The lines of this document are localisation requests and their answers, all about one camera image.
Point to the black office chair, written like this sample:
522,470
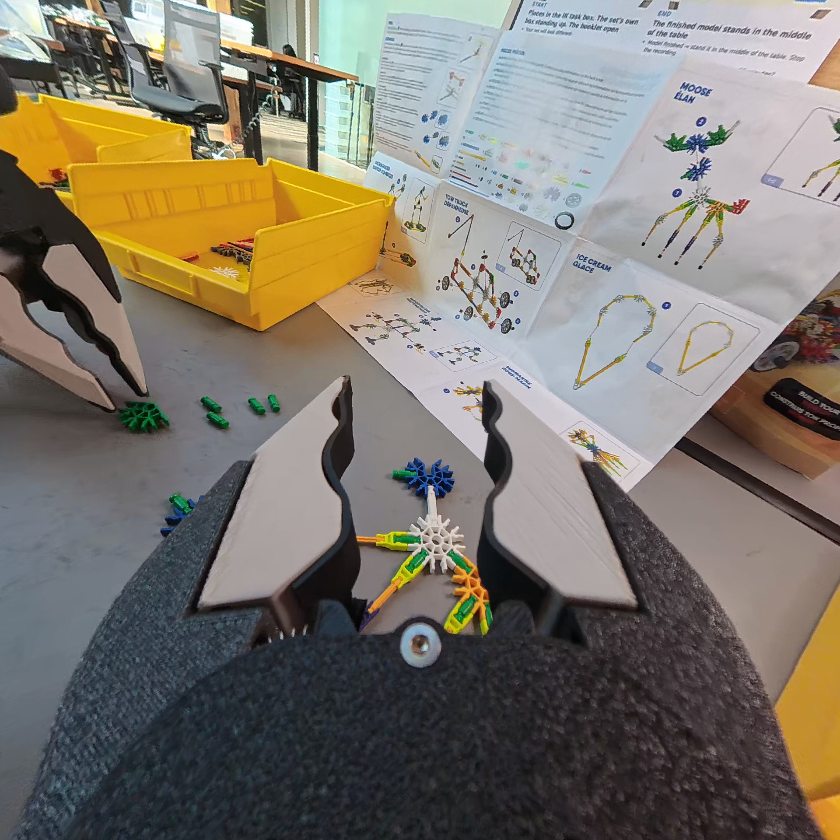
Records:
190,59

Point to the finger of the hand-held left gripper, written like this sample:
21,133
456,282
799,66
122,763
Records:
92,295
39,348

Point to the pile of toy pieces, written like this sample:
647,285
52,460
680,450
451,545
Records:
56,178
229,253

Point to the green fan connector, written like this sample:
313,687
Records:
141,417

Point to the multicoloured construction toy model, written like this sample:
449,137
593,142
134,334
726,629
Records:
436,538

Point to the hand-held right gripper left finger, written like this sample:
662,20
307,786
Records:
282,525

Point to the grey desk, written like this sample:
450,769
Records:
98,472

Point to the white printed task sheet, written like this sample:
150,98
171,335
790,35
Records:
722,39

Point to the blue snowflake connector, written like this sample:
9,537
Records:
430,476
176,520

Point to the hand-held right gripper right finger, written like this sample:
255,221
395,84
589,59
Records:
558,525

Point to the toy packaging box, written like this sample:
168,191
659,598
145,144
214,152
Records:
787,426

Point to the yellow plastic bin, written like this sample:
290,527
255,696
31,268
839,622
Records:
98,131
315,262
820,722

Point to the wooden table with black legs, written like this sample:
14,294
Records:
295,64

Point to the white instruction sheet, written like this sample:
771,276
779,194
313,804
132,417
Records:
590,295

